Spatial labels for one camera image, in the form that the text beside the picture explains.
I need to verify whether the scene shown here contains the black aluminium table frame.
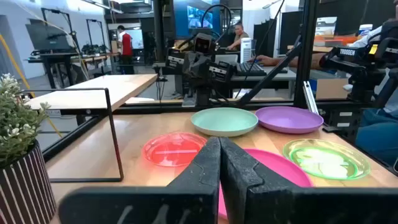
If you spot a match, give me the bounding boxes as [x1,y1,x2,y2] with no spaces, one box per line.
[42,0,398,175]

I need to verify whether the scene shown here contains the grey desk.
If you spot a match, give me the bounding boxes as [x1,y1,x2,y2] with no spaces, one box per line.
[229,67,298,83]

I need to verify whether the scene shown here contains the yellow cable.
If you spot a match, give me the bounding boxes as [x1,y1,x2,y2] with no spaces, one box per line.
[0,33,63,138]

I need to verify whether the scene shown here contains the purple plate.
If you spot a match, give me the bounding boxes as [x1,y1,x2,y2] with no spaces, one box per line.
[254,106,325,135]

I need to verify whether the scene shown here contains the red clear plastic plate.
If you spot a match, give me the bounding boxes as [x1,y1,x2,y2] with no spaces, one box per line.
[142,132,208,168]

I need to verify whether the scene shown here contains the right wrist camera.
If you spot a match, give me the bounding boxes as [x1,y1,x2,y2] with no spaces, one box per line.
[193,32,218,54]

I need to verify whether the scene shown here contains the cardboard box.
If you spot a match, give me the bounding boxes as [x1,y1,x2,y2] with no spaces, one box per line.
[309,77,351,100]

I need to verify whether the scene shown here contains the black keyboard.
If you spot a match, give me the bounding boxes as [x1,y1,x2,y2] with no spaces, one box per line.
[234,61,268,77]

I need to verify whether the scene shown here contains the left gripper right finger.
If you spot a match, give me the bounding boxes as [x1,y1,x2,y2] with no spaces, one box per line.
[220,136,398,224]

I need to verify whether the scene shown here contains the green clear plastic plate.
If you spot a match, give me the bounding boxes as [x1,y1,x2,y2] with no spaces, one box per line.
[282,138,372,181]

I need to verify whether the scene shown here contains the black workstation table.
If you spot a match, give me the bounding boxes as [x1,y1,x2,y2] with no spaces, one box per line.
[24,7,109,90]

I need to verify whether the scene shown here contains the mint green plate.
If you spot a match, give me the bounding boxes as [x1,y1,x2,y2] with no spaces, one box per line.
[190,107,259,138]

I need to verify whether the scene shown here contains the wooden shelf black metal legs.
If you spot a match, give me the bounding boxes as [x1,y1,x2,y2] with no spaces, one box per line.
[18,73,159,184]

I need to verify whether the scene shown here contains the silver metal bar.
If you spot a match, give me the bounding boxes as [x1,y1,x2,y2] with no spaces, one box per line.
[303,80,320,116]

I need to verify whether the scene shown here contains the blue wall screen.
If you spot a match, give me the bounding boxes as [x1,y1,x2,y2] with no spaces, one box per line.
[186,4,215,29]

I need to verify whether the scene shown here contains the plant in striped pot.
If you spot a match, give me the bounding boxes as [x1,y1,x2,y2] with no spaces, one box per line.
[0,73,57,224]

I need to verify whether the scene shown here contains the white computer tower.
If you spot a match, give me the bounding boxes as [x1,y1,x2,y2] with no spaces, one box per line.
[239,37,252,64]

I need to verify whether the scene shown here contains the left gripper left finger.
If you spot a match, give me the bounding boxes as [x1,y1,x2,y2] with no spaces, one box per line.
[58,136,222,224]

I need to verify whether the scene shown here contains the magenta pink plate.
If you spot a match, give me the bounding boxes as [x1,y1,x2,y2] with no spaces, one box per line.
[217,148,314,220]

